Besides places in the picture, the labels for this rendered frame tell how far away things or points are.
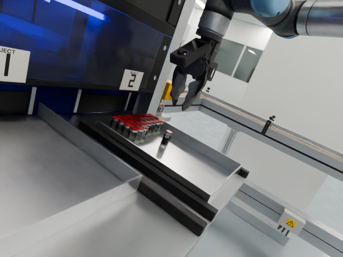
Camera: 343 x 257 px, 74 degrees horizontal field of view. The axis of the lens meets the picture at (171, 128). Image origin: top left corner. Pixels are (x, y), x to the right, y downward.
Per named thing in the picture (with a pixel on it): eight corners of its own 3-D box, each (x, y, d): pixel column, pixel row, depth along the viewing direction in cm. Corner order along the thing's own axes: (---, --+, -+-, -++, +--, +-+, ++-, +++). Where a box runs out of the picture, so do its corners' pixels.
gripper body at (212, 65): (211, 84, 66) (228, 42, 62) (198, 81, 58) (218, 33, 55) (189, 75, 69) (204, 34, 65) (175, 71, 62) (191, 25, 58)
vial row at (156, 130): (117, 137, 61) (122, 122, 60) (155, 131, 77) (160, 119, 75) (123, 142, 60) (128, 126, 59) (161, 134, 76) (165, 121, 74)
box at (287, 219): (276, 223, 134) (284, 210, 131) (277, 219, 138) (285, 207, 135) (297, 236, 129) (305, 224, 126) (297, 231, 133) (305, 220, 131)
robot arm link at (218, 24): (225, 15, 53) (196, 6, 57) (217, 34, 55) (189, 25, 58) (234, 24, 60) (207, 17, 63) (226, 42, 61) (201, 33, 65)
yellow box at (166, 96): (150, 93, 91) (156, 76, 89) (160, 94, 97) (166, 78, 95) (165, 101, 88) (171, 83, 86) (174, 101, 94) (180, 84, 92)
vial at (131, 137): (123, 142, 60) (128, 126, 59) (128, 140, 62) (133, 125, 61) (129, 146, 59) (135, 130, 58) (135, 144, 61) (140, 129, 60)
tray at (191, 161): (93, 132, 60) (97, 120, 59) (151, 124, 82) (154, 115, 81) (203, 209, 46) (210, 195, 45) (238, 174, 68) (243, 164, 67)
